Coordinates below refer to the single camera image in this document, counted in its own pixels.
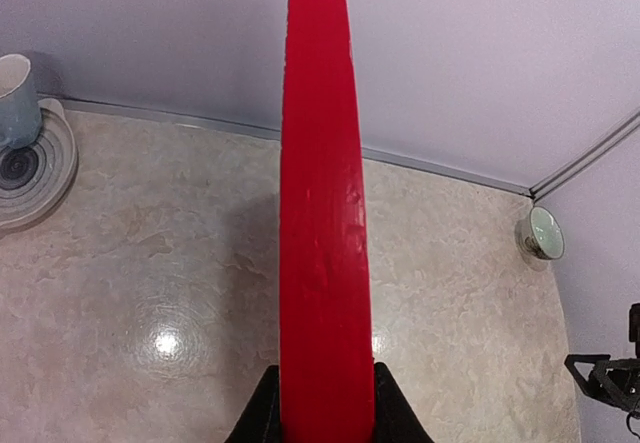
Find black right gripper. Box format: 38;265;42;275
564;354;639;416

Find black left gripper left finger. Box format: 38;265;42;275
225;365;282;443

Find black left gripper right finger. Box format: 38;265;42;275
373;362;434;443

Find red wooden picture frame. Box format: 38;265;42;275
279;0;375;442

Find pale green ceramic bowl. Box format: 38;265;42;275
516;206;565;261

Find white blue swirl plate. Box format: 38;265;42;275
1;98;79;236

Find light blue mug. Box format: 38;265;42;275
0;54;43;149

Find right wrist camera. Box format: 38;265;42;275
628;303;640;358

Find right aluminium corner post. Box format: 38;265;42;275
529;109;639;202

